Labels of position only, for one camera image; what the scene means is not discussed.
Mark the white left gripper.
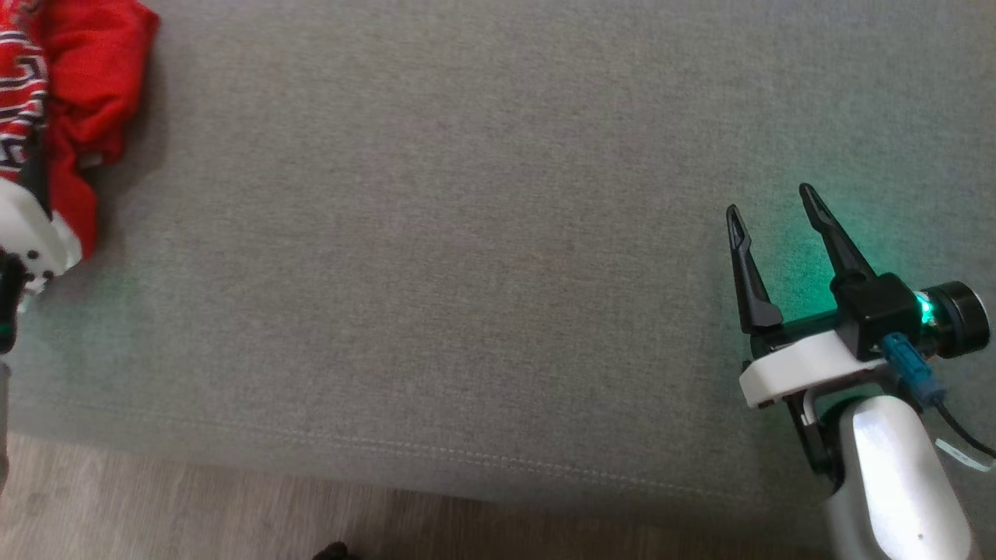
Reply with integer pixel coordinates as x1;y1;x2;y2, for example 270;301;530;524
0;140;83;298

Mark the red basketball jersey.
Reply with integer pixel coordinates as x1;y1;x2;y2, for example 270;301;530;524
0;0;161;261

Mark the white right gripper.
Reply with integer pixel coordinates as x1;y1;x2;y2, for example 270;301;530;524
726;184;896;477

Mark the large grey sofa seat cushion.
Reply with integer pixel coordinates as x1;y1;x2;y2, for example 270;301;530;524
0;0;996;545

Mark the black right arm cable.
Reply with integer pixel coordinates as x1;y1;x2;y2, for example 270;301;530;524
883;333;996;473

